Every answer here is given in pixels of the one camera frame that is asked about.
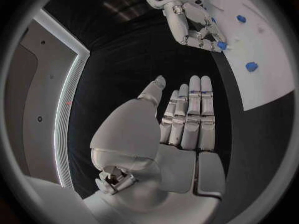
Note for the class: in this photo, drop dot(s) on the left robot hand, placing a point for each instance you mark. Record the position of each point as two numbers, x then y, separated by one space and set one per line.
130 134

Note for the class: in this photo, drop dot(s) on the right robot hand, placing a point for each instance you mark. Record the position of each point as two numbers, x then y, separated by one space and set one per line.
179 22

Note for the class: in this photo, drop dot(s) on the blue peg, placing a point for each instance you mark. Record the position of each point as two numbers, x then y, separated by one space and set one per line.
222 45
213 20

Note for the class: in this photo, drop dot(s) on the white task board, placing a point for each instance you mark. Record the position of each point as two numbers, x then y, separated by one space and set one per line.
261 46

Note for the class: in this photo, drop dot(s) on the blue plug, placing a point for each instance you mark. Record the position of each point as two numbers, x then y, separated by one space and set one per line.
241 19

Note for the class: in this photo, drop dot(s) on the blue block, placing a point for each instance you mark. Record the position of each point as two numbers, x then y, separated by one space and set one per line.
251 66

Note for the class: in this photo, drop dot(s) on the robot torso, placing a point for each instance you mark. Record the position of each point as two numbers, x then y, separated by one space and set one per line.
46 97

